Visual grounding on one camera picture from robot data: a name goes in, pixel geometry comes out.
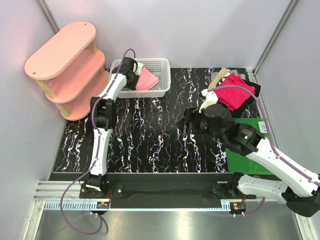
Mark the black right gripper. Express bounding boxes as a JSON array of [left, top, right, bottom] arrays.
[[175, 106, 225, 143]]

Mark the light pink t-shirt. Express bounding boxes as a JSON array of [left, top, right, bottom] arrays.
[[135, 67, 159, 91]]

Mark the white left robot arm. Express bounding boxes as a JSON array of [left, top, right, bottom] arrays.
[[79, 57, 141, 199]]

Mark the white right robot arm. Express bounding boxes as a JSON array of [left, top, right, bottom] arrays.
[[176, 104, 320, 218]]

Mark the white plastic mesh basket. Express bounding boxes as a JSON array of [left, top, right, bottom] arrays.
[[118, 57, 171, 99]]

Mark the magenta folded t-shirt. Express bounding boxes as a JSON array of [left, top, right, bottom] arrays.
[[214, 73, 256, 111]]

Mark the grey cloth piece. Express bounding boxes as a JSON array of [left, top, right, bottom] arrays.
[[211, 72, 219, 79]]

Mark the beige folded cloth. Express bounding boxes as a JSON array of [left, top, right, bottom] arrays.
[[208, 67, 229, 90]]

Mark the pink three-tier wooden shelf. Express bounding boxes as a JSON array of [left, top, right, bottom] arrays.
[[24, 21, 109, 121]]

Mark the green cutting mat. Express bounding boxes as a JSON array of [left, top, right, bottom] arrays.
[[226, 117, 274, 176]]

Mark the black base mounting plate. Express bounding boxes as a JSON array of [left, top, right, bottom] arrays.
[[79, 173, 244, 211]]

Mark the black folded t-shirt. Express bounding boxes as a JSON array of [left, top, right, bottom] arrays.
[[218, 80, 261, 118]]

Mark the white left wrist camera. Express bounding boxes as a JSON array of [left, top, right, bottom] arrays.
[[134, 62, 144, 76]]

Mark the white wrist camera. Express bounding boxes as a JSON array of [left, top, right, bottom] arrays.
[[199, 89, 219, 113], [134, 62, 144, 76]]

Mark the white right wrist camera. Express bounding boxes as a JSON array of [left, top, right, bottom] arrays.
[[199, 89, 219, 113]]

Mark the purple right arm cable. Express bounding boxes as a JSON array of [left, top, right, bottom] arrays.
[[206, 84, 320, 187]]

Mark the white slotted cable duct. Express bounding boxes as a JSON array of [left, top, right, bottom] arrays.
[[44, 200, 111, 211]]

